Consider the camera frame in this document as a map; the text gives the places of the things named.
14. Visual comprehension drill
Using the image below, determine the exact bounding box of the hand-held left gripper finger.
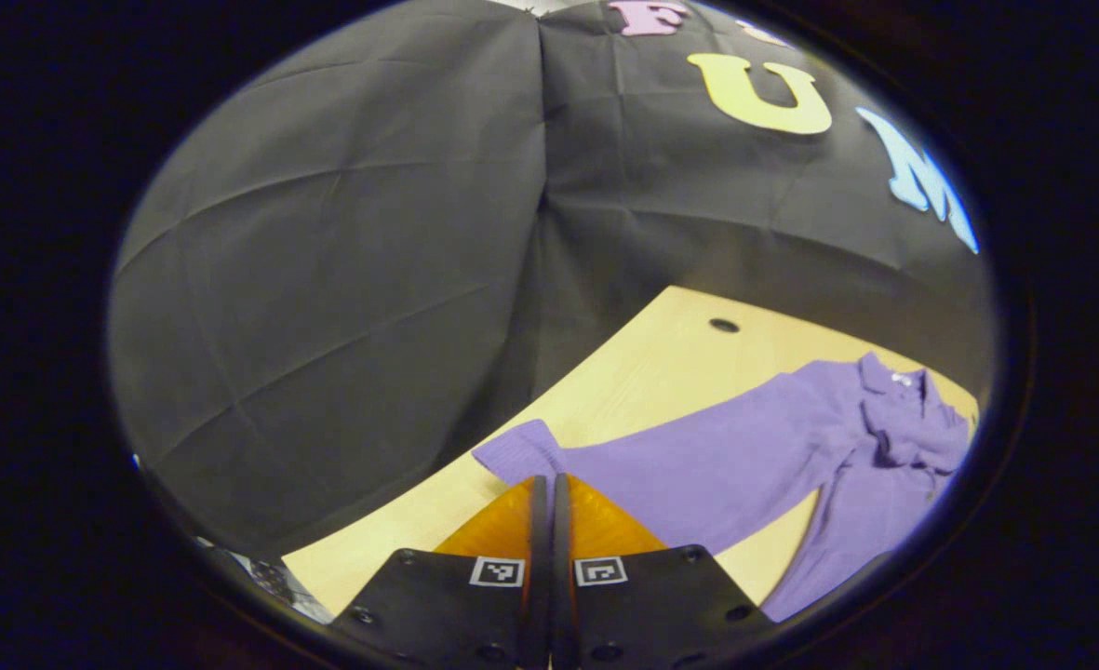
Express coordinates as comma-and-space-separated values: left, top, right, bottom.
552, 473, 778, 670
330, 475, 550, 670

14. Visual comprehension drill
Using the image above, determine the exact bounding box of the purple button-up shirt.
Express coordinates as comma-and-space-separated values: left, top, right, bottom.
471, 352, 973, 624

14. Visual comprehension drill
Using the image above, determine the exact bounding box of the black backdrop cloth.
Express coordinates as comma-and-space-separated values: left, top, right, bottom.
107, 0, 995, 559

